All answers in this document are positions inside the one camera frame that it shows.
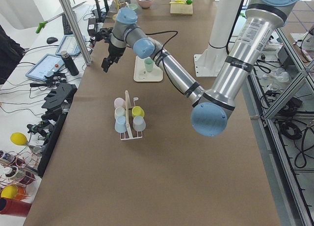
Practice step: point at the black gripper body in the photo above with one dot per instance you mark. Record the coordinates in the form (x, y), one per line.
(116, 50)

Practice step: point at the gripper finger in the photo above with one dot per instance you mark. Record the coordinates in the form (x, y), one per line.
(106, 63)
(116, 59)

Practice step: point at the cream rabbit tray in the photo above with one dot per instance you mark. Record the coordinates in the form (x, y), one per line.
(140, 75)

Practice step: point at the green cup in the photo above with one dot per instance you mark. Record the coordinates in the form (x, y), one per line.
(149, 65)

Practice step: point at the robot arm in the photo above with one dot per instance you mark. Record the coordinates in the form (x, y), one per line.
(212, 107)

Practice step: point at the wooden cup tree stand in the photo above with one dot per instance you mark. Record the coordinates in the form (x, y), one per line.
(117, 8)

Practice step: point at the pink cup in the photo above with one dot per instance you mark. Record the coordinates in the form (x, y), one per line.
(119, 102)

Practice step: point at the cream white cup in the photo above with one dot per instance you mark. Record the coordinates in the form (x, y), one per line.
(119, 112)

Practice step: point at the yellow cup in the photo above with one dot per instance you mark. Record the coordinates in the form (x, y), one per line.
(137, 111)

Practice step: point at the blue cup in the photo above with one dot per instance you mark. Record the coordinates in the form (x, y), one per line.
(120, 124)

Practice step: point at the grey cup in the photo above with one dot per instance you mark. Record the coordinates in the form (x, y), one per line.
(139, 123)

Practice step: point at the teach pendant tablet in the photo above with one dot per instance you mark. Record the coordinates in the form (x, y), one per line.
(45, 67)
(69, 44)

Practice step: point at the black water bottle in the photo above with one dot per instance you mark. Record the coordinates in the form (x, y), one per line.
(69, 63)

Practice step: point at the green bowl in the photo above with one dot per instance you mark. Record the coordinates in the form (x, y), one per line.
(133, 6)

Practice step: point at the pink bowl of ice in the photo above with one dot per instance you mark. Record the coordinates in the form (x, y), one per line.
(145, 3)

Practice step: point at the bamboo cutting board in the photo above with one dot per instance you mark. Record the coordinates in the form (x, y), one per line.
(181, 9)

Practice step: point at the yellow plastic knife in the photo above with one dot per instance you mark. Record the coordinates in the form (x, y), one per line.
(178, 1)

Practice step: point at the white wire cup rack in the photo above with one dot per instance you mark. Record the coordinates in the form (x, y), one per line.
(130, 134)

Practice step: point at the aluminium frame post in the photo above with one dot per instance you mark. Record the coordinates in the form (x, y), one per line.
(66, 6)

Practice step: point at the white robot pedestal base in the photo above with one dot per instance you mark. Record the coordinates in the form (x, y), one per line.
(210, 62)

